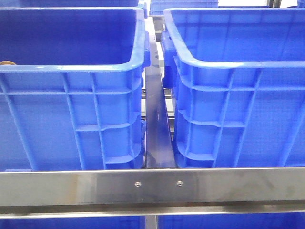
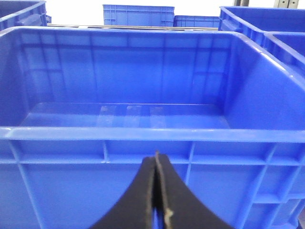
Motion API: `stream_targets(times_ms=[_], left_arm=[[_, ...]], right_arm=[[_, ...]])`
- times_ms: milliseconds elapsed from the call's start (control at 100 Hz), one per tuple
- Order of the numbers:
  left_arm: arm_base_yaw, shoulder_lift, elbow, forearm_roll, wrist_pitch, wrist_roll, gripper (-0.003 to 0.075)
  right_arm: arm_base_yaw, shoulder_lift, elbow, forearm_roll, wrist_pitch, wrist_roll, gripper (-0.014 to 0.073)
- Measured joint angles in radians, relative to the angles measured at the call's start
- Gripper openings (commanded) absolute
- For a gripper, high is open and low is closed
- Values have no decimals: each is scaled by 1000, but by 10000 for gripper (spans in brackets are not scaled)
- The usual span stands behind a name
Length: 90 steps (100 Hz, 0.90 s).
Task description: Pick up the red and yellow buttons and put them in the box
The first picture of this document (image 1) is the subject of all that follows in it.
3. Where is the yellow push button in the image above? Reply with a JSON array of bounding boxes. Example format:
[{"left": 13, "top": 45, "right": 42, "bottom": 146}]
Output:
[{"left": 0, "top": 61, "right": 16, "bottom": 65}]

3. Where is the steel divider bar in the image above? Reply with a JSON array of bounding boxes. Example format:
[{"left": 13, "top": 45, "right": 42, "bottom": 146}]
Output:
[{"left": 145, "top": 17, "right": 176, "bottom": 169}]

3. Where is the blue plastic crate left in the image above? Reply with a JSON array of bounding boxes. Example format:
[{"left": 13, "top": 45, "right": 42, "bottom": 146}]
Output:
[{"left": 0, "top": 8, "right": 150, "bottom": 172}]

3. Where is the blue plastic crate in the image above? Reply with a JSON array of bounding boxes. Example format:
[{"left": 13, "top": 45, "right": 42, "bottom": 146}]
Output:
[
  {"left": 0, "top": 8, "right": 150, "bottom": 172},
  {"left": 162, "top": 8, "right": 305, "bottom": 168}
]

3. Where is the blue plastic crate right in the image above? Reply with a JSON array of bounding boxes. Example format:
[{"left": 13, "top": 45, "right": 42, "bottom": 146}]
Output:
[{"left": 162, "top": 8, "right": 305, "bottom": 168}]

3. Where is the blue crate far back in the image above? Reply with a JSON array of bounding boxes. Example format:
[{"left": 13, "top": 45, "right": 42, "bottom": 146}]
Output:
[{"left": 149, "top": 0, "right": 219, "bottom": 16}]

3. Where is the blue crate lower left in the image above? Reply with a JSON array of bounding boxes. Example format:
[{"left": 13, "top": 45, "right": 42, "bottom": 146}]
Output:
[{"left": 0, "top": 216, "right": 145, "bottom": 229}]

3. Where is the blue crate lower right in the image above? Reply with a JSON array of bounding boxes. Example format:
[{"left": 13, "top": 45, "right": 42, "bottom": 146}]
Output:
[{"left": 158, "top": 212, "right": 305, "bottom": 229}]

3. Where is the stainless steel front rail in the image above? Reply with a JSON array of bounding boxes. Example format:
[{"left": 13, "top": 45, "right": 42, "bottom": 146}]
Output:
[{"left": 0, "top": 167, "right": 305, "bottom": 219}]

